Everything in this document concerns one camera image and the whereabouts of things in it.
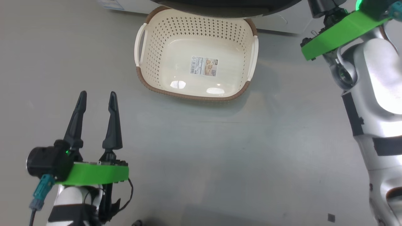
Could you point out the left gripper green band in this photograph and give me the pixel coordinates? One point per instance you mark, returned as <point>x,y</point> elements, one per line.
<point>94,174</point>

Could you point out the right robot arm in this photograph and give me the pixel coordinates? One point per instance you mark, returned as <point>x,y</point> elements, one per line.
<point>377,78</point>

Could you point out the cream perforated laundry basket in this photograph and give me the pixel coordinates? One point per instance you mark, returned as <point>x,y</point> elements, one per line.
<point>188,81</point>

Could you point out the printed basket label sticker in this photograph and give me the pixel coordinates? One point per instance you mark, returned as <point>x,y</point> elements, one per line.
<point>203,66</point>

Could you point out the white front-load washing machine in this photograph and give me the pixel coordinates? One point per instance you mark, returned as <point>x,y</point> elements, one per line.
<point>282,23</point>

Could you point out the blue energy label sticker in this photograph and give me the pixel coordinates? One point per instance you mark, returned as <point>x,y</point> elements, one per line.
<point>112,4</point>

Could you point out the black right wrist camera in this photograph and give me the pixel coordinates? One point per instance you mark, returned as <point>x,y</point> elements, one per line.
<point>373,6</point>

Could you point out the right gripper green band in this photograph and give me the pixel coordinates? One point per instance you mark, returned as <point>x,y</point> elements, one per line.
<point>339,34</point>

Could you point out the black-rimmed glass washer door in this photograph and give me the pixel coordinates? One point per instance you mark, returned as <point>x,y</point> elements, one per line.
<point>226,8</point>

